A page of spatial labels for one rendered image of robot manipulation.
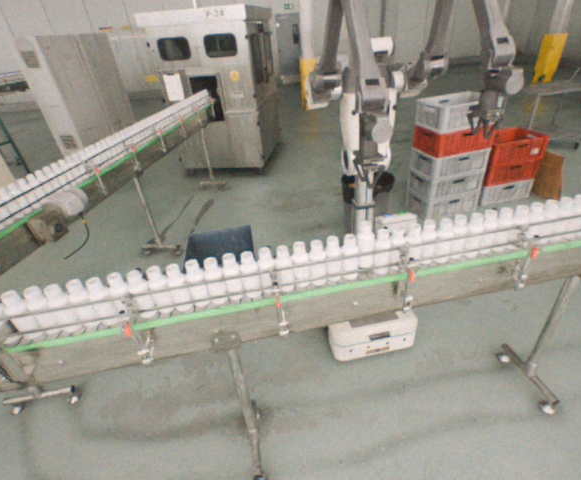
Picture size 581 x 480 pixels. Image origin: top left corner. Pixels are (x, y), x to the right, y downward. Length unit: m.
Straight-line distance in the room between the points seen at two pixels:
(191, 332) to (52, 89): 5.91
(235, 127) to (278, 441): 3.76
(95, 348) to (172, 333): 0.24
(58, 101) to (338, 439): 6.22
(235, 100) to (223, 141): 0.58
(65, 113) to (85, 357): 5.75
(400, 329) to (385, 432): 0.54
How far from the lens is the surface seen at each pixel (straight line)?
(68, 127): 6.89
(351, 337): 2.00
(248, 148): 4.74
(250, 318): 1.18
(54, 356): 1.37
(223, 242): 1.72
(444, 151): 3.33
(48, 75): 6.76
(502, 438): 2.14
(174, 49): 4.80
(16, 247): 2.27
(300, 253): 1.08
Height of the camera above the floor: 1.77
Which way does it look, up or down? 32 degrees down
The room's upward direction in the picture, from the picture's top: 5 degrees counter-clockwise
